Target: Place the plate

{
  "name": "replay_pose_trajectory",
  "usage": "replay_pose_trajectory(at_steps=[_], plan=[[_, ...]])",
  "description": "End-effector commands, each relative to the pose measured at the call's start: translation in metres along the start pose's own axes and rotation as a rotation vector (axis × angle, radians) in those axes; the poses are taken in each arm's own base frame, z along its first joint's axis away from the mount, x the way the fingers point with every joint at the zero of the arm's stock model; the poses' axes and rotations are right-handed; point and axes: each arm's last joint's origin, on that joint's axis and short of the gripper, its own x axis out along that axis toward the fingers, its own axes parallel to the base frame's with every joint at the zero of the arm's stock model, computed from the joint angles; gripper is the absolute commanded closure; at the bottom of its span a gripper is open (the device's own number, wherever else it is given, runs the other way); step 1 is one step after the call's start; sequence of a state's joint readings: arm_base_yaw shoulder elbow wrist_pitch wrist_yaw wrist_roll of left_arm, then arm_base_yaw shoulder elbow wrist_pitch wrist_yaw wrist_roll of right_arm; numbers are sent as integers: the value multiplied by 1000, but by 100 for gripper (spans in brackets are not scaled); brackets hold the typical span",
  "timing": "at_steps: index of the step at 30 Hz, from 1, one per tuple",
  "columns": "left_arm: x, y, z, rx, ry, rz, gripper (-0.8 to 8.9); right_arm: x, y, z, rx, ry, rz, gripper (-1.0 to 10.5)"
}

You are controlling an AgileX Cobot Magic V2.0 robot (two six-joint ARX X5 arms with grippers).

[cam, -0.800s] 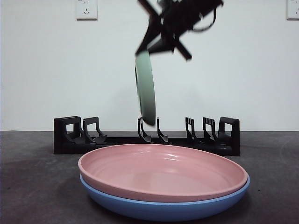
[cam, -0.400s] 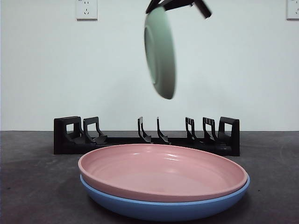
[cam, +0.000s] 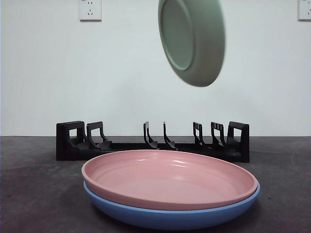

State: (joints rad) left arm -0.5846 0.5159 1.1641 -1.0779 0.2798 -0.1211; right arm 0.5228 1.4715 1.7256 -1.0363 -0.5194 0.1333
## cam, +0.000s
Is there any pink round plate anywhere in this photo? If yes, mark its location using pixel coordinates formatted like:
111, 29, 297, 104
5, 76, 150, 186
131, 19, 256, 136
81, 149, 259, 211

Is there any green round plate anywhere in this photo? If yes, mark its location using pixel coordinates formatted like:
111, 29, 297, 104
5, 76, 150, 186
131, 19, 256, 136
157, 0, 226, 88

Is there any blue round plate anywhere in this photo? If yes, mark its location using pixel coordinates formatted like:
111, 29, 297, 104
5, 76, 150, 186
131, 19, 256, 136
83, 181, 261, 231

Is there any black plastic plate rack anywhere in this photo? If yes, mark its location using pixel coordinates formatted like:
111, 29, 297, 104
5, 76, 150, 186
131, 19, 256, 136
55, 120, 250, 163

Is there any white wall socket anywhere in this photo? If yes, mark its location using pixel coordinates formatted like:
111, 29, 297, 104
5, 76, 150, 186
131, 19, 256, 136
298, 0, 311, 21
79, 0, 102, 22

